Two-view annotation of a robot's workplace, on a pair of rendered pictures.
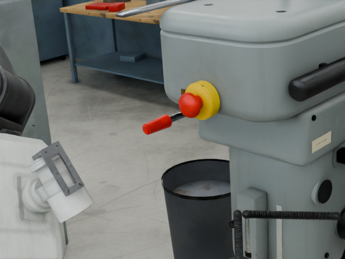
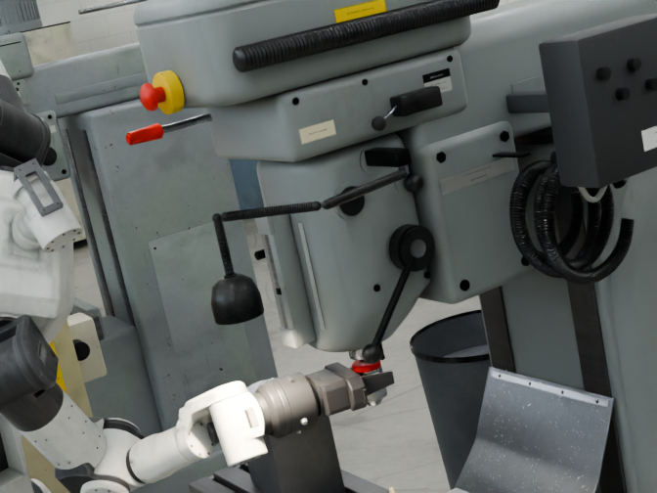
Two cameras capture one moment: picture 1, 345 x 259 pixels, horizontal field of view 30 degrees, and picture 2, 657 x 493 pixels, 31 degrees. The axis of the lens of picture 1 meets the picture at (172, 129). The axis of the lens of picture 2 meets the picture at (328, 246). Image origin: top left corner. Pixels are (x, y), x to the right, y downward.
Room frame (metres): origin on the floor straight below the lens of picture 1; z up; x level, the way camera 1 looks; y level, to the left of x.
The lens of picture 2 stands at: (-0.62, -0.62, 1.88)
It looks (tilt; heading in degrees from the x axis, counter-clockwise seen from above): 13 degrees down; 14
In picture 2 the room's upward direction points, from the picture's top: 12 degrees counter-clockwise
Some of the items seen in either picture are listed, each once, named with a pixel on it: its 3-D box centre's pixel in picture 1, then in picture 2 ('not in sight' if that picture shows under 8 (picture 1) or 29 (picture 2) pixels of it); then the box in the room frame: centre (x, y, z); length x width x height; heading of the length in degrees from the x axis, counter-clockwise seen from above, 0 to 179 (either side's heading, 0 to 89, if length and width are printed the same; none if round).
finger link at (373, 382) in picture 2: not in sight; (376, 382); (1.10, -0.23, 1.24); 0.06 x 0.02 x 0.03; 124
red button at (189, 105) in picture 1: (191, 104); (153, 96); (0.95, -0.03, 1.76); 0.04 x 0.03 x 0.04; 45
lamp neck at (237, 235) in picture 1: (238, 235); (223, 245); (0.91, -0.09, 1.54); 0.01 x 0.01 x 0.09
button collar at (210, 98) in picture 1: (202, 100); (168, 92); (0.96, -0.05, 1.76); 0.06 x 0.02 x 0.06; 45
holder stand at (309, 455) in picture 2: not in sight; (286, 441); (1.39, 0.03, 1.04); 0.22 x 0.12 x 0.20; 33
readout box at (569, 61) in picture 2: not in sight; (620, 99); (1.10, -0.66, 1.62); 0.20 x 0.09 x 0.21; 135
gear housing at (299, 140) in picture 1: (300, 102); (336, 104); (1.15, -0.24, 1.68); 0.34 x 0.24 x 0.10; 135
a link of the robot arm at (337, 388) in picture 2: not in sight; (318, 396); (1.07, -0.14, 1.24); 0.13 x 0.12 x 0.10; 34
